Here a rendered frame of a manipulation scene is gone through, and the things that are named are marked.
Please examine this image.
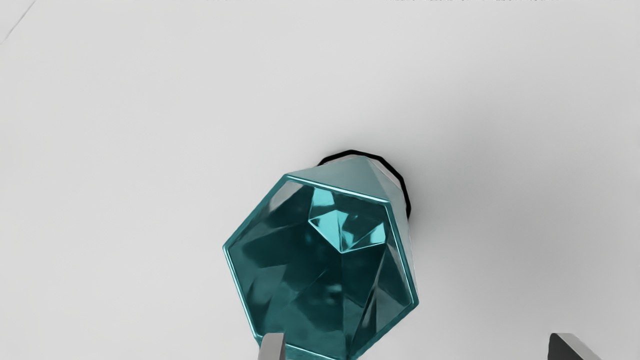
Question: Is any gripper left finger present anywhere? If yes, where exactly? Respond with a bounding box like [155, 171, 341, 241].
[257, 332, 287, 360]

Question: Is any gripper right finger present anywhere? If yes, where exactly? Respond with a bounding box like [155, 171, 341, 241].
[547, 332, 604, 360]

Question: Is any teal faceted mug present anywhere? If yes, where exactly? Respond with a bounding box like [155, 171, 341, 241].
[222, 155, 420, 360]

